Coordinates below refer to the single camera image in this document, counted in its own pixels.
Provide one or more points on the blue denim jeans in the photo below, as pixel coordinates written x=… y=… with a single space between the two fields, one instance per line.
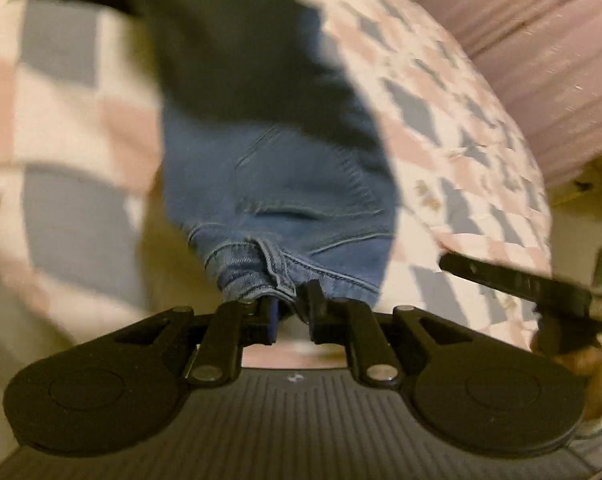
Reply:
x=273 y=167

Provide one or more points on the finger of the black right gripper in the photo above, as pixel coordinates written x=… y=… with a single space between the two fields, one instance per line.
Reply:
x=514 y=282

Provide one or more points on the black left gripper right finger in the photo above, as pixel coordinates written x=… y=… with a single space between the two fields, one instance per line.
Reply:
x=466 y=388

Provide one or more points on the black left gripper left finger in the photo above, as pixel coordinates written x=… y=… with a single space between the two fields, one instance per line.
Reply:
x=119 y=389

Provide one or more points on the pink curtain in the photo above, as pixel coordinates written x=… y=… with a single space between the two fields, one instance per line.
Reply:
x=543 y=59

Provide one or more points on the checkered pink grey quilt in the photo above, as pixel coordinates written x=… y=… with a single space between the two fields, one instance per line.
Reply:
x=85 y=248

